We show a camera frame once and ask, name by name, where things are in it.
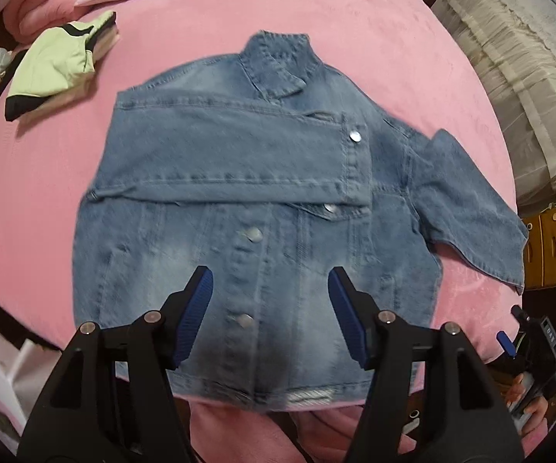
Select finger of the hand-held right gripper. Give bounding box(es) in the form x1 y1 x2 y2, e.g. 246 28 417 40
497 330 518 359
511 305 533 331

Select person's right hand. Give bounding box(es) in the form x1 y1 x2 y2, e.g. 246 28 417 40
505 375 549 441

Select blue denim jacket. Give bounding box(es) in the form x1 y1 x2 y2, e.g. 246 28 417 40
73 30 530 414

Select pink fleece bed blanket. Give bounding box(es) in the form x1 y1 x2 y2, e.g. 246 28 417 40
0 0 522 403

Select white lace curtain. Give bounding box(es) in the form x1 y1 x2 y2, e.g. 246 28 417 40
430 0 556 209

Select wooden drawer cabinet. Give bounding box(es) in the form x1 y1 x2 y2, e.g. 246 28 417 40
519 198 556 291

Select folded lime green garment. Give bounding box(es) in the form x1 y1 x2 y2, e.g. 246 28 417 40
5 11 117 122

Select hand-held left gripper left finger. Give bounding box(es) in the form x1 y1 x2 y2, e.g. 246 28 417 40
16 266 214 463

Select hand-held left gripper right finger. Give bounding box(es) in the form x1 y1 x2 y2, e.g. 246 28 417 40
327 266 525 463

